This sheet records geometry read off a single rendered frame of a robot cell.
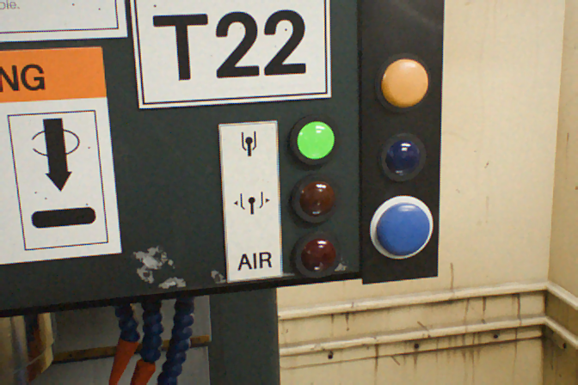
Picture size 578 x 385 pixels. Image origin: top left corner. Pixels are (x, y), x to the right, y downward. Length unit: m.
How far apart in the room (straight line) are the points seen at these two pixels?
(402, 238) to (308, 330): 1.19
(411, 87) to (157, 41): 0.13
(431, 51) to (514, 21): 1.19
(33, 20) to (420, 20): 0.19
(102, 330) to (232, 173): 0.74
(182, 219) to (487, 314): 1.37
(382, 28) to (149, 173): 0.14
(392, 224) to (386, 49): 0.09
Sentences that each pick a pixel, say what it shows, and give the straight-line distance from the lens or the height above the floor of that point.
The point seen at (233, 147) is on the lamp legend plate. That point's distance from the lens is 0.40.
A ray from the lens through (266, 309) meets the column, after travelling 1.17.
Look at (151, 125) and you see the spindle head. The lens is 0.39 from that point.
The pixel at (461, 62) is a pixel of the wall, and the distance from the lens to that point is 1.56.
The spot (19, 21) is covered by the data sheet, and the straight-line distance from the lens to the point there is 0.39.
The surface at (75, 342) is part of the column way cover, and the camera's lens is 1.12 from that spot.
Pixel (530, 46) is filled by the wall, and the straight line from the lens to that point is 1.62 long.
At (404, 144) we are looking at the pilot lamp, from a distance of 0.41.
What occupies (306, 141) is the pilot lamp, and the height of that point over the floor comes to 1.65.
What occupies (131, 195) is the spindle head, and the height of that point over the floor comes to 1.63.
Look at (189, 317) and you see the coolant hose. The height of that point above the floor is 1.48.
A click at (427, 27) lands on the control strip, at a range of 0.42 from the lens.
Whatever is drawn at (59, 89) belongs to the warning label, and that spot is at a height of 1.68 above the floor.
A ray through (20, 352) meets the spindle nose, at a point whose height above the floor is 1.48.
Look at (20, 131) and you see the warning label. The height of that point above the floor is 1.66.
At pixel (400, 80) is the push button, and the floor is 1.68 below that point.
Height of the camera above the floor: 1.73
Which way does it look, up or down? 15 degrees down
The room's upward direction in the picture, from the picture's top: 2 degrees counter-clockwise
